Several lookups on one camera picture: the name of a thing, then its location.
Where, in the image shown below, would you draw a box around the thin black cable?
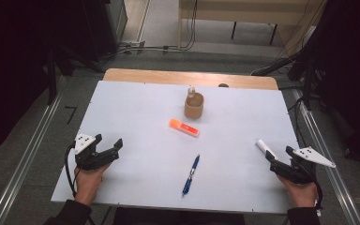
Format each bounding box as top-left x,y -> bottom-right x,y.
287,96 -> 308,151

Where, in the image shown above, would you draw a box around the floor cables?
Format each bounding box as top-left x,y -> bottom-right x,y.
99,43 -> 184,65

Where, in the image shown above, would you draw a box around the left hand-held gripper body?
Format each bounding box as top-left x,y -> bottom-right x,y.
73,133 -> 120,172

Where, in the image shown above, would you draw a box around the person's left hand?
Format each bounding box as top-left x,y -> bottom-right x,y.
73,162 -> 112,207

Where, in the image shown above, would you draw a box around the person's legs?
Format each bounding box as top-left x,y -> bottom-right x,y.
112,206 -> 247,225

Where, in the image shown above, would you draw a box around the blue pen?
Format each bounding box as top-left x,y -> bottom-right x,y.
181,154 -> 201,198

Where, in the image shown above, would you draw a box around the metal floor rail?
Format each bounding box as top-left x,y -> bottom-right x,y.
0,76 -> 65,225
292,88 -> 360,225

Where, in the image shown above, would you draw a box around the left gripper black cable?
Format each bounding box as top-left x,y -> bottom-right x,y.
64,143 -> 79,199

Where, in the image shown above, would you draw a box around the white marker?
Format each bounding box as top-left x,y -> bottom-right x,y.
255,139 -> 278,160

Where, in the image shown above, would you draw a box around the brown pen holder cup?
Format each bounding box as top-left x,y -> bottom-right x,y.
184,87 -> 205,120

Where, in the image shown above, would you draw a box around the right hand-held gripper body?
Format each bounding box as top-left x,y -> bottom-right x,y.
269,146 -> 337,186

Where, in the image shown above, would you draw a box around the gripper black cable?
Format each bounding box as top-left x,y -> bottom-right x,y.
312,179 -> 324,218
64,143 -> 79,199

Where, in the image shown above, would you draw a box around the light wooden bench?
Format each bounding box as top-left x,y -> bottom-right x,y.
177,0 -> 327,59

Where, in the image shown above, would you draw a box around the hanging black cables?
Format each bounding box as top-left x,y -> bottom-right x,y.
181,0 -> 200,52

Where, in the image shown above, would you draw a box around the dark curtain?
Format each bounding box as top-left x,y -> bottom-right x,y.
293,0 -> 360,168
0,0 -> 87,160

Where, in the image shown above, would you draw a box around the person's right hand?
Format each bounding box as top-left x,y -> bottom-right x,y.
276,174 -> 320,209

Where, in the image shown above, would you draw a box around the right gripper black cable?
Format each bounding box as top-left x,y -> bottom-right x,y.
312,179 -> 324,218

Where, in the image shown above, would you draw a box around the wooden table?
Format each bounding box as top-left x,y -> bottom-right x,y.
102,67 -> 279,91

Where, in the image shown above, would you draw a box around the white table board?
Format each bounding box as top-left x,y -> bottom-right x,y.
50,80 -> 322,217

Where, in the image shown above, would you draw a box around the black cabinet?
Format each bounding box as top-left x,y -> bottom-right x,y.
81,0 -> 128,63

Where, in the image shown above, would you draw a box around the orange highlighter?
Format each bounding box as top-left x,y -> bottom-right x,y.
168,118 -> 201,139

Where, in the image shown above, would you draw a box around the black stand base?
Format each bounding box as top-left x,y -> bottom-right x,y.
250,54 -> 299,77

